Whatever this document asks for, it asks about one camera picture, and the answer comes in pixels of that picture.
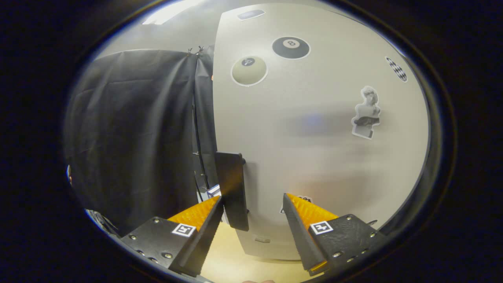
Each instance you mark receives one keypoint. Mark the white cabinet door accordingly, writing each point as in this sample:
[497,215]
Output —
[314,157]

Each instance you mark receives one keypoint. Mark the white spine book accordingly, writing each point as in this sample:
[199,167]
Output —
[214,191]

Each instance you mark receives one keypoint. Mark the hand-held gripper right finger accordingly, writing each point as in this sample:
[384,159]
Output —
[300,236]

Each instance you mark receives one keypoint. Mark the black backdrop cloth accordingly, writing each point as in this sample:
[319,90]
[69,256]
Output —
[133,137]

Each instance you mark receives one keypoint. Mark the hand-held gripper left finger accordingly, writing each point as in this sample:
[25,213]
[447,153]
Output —
[204,239]

